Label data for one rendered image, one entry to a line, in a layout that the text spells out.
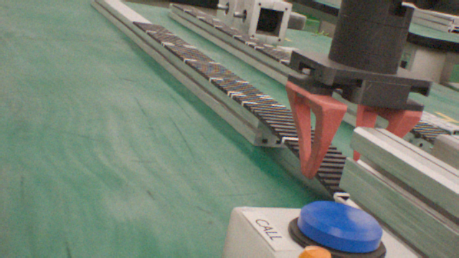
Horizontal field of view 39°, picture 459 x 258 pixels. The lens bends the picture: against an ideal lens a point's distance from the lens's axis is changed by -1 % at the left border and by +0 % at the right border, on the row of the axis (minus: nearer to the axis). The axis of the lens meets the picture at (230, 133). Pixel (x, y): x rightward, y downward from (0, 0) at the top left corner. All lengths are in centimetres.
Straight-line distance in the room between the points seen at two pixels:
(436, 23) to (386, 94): 308
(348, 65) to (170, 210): 18
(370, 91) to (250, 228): 22
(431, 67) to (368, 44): 253
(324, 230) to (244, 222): 4
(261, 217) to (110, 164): 23
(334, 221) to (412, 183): 11
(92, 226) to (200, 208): 9
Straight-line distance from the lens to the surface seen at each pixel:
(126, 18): 120
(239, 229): 32
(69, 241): 40
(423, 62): 300
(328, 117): 49
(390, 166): 41
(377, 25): 50
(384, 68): 51
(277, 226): 32
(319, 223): 30
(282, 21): 145
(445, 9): 55
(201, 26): 137
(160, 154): 57
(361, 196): 44
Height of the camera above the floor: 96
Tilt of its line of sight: 16 degrees down
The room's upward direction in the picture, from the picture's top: 12 degrees clockwise
